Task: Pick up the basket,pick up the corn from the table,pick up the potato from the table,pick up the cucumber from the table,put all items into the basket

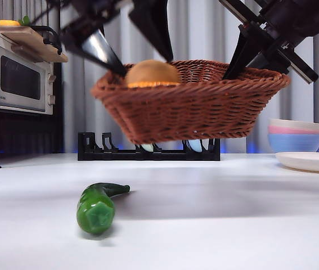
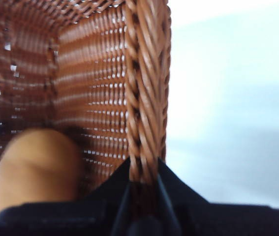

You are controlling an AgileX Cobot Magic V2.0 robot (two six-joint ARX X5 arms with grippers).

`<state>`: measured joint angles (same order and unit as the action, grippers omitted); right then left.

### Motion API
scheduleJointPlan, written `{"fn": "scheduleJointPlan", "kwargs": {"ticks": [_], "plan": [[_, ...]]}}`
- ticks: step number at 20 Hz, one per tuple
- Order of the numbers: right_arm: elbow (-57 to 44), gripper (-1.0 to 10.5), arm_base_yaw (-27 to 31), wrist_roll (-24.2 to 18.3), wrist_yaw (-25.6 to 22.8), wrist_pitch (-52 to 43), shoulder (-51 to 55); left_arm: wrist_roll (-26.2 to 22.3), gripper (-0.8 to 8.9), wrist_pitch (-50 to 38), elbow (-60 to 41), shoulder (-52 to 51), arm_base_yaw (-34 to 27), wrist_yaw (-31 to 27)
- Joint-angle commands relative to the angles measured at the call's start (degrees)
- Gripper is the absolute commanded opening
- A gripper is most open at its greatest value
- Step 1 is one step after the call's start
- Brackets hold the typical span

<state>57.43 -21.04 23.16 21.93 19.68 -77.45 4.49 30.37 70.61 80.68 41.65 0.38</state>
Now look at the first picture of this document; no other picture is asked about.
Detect brown potato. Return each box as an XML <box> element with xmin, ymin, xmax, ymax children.
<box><xmin>125</xmin><ymin>58</ymin><xmax>180</xmax><ymax>84</ymax></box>

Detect brown wicker basket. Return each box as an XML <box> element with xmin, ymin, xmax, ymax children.
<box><xmin>91</xmin><ymin>58</ymin><xmax>291</xmax><ymax>144</ymax></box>

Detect green cucumber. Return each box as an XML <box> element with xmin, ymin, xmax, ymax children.
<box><xmin>76</xmin><ymin>182</ymin><xmax>131</xmax><ymax>235</ymax></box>

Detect grey pleated curtain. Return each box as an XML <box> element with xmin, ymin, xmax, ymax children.
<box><xmin>0</xmin><ymin>0</ymin><xmax>319</xmax><ymax>155</ymax></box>

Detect wooden cutting board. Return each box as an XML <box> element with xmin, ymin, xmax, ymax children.
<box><xmin>0</xmin><ymin>26</ymin><xmax>69</xmax><ymax>63</ymax></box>

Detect green leaf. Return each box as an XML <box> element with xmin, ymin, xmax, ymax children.
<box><xmin>18</xmin><ymin>15</ymin><xmax>32</xmax><ymax>28</ymax></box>

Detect beige bowl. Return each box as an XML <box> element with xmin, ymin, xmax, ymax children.
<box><xmin>269</xmin><ymin>118</ymin><xmax>319</xmax><ymax>132</ymax></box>

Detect pink bowl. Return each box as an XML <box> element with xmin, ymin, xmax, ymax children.
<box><xmin>268</xmin><ymin>125</ymin><xmax>319</xmax><ymax>136</ymax></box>

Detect blue bowl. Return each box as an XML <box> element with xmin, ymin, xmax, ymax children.
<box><xmin>268</xmin><ymin>133</ymin><xmax>319</xmax><ymax>154</ymax></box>

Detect yellow fruit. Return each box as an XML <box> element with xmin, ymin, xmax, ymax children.
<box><xmin>0</xmin><ymin>19</ymin><xmax>21</xmax><ymax>28</ymax></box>

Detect beige toaster oven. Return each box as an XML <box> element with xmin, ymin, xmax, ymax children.
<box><xmin>0</xmin><ymin>33</ymin><xmax>56</xmax><ymax>115</ymax></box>

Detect black dish rack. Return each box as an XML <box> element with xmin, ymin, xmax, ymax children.
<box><xmin>77</xmin><ymin>132</ymin><xmax>221</xmax><ymax>161</ymax></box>

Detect white plate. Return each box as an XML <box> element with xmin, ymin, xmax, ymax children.
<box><xmin>275</xmin><ymin>151</ymin><xmax>319</xmax><ymax>174</ymax></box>

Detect black pot with handle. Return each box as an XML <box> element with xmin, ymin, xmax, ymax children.
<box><xmin>31</xmin><ymin>25</ymin><xmax>64</xmax><ymax>56</ymax></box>

